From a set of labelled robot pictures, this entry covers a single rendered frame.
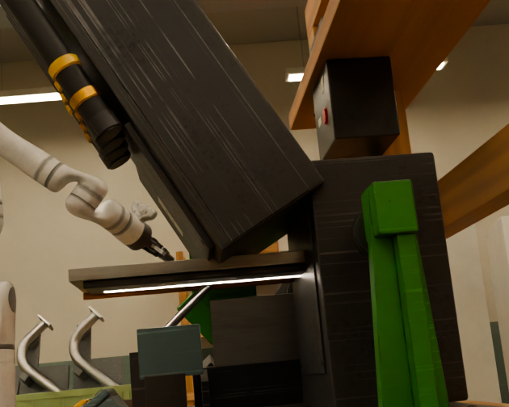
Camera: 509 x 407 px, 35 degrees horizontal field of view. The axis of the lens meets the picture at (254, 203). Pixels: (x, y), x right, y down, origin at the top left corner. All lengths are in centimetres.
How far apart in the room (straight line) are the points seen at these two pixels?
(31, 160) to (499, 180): 110
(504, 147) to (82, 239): 773
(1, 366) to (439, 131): 767
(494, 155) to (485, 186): 6
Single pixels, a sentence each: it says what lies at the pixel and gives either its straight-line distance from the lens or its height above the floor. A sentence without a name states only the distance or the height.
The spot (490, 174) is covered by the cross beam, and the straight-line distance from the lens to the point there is 127.
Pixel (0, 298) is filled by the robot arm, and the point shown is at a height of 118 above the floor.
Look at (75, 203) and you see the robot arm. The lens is 188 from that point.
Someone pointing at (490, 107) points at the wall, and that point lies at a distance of 940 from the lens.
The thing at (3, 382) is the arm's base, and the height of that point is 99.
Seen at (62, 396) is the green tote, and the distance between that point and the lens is 228.
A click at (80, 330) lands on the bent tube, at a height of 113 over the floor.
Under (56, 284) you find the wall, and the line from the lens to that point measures 874.
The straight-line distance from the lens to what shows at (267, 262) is 117.
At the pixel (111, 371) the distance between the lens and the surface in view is 253.
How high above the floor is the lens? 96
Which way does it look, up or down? 12 degrees up
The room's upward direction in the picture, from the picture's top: 5 degrees counter-clockwise
